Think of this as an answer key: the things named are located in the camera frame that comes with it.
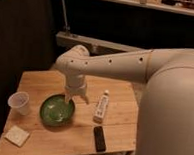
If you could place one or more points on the black rectangular remote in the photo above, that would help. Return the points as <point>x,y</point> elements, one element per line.
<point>99,139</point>

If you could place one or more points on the wooden table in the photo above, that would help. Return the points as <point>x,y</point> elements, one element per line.
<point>76,136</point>

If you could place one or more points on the white tube with label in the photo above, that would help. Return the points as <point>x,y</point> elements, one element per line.
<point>100,109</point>

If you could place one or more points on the translucent white cup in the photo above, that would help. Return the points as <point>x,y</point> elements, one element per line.
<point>20,101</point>

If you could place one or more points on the white square coaster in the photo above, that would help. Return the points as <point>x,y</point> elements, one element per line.
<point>17,136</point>

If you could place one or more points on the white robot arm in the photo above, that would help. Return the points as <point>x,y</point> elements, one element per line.
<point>166,114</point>

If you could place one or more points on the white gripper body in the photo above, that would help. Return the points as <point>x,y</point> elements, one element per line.
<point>75,85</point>

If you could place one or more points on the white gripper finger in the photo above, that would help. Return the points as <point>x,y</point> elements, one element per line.
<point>67,98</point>
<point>85,97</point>

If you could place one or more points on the green ceramic bowl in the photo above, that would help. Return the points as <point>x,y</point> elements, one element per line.
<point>55,112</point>

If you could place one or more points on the metal lamp pole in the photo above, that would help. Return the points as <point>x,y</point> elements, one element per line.
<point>66,26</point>

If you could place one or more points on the low wooden tv bench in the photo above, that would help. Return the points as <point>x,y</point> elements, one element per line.
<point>95,46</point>

